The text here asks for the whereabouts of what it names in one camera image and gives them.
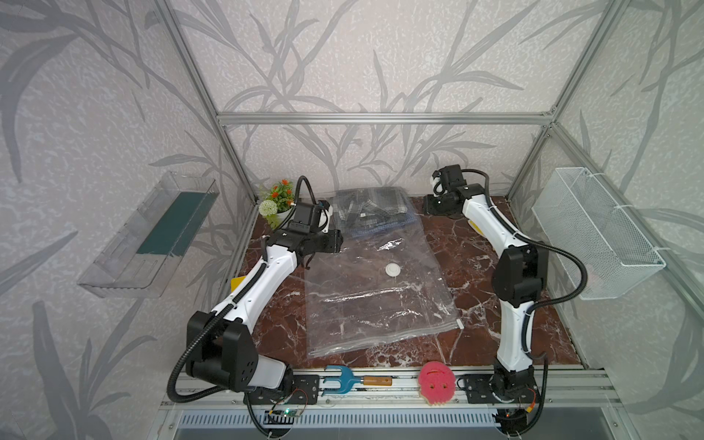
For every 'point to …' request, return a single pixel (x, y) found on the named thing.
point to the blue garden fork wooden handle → (346, 379)
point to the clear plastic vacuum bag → (385, 285)
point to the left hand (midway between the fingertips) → (336, 238)
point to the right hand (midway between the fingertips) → (426, 205)
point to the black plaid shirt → (367, 213)
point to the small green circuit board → (288, 412)
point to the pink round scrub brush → (436, 382)
